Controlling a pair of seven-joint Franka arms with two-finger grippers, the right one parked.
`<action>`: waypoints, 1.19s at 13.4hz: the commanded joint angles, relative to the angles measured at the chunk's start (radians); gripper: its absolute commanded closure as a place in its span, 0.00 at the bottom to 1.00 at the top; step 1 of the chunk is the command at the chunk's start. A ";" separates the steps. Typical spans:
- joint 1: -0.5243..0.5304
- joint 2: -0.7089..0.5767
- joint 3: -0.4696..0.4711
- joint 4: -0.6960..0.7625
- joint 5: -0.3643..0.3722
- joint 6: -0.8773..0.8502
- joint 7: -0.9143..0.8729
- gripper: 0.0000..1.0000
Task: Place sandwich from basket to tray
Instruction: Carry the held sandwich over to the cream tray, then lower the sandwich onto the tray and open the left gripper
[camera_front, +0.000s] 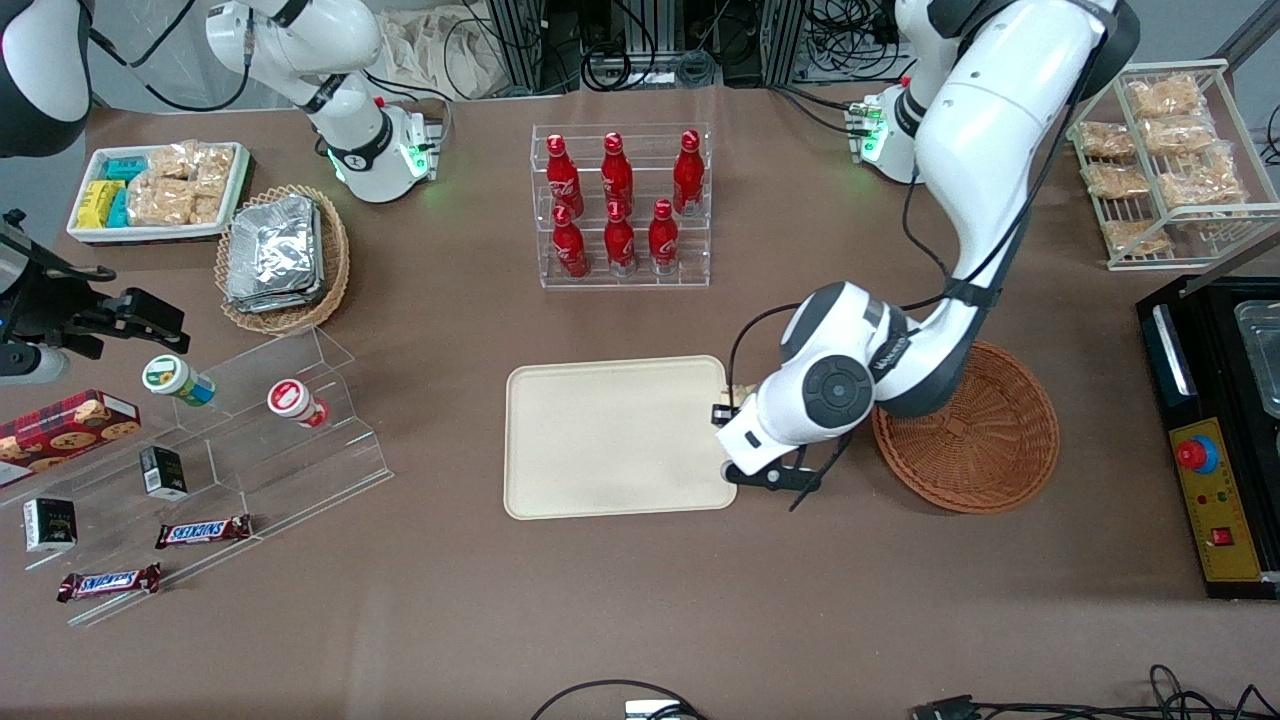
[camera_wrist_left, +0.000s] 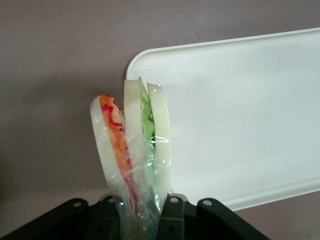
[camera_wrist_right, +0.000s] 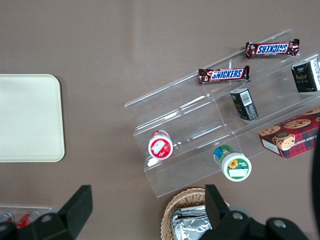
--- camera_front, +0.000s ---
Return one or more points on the red tartan cookie box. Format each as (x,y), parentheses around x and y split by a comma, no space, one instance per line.
(65,430)

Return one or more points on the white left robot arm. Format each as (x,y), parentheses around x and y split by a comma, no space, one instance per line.
(1000,100)

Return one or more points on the aluminium frame post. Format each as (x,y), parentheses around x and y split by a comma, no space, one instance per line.
(520,45)
(785,40)

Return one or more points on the beige plastic tray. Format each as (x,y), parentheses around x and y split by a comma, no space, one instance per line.
(620,437)

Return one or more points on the green lid yogurt cup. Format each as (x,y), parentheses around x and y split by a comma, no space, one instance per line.
(170,378)

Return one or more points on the silver metal bar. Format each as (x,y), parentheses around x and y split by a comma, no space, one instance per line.
(1170,350)

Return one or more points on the small black carton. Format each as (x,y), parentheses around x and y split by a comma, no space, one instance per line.
(162,473)
(50,525)

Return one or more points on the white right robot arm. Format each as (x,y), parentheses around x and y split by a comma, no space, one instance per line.
(300,40)

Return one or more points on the clear plastic container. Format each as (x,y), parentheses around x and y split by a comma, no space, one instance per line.
(1260,350)

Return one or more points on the oval tan wicker basket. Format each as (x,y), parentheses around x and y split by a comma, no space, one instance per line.
(335,260)

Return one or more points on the clear acrylic bottle rack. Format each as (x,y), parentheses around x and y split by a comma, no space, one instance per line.
(700,250)

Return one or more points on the yellow snack packet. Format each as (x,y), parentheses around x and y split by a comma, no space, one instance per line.
(102,192)
(95,214)

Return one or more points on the teal snack packet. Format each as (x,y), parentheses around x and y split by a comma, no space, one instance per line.
(125,169)
(118,208)

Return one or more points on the white crumpled cloth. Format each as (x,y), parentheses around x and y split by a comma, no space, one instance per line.
(440,55)

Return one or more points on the small white device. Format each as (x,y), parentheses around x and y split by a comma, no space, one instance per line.
(650,710)

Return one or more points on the silver foil pouch stack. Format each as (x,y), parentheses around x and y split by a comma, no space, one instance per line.
(275,255)

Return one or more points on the triangle sandwich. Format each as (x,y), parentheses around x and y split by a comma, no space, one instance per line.
(739,392)

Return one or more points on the clear bag fried snack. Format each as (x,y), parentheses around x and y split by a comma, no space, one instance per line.
(1135,237)
(1166,96)
(1200,180)
(1115,180)
(1178,135)
(1105,140)

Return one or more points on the red emergency stop button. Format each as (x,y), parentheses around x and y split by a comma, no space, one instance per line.
(1195,455)

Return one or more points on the round brown wicker basket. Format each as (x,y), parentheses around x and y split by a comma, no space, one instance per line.
(980,450)

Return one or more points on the red lid yogurt cup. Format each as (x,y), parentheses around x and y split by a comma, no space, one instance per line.
(292,400)

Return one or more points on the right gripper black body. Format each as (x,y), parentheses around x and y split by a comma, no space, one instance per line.
(52,303)

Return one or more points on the red cola bottle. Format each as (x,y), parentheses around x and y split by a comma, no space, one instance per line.
(616,175)
(620,245)
(688,175)
(663,240)
(570,250)
(563,180)

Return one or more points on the Snickers chocolate bar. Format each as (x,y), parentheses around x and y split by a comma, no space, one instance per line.
(203,531)
(108,582)

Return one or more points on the white rectangular snack tray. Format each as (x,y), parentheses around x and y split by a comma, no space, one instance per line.
(90,233)

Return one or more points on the clear bag rice crackers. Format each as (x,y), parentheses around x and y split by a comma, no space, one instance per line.
(206,208)
(172,162)
(160,203)
(214,168)

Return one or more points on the black box yellow control panel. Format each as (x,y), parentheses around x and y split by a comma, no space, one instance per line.
(1225,520)

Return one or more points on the clear acrylic stepped shelf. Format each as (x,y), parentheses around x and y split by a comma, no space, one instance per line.
(300,470)

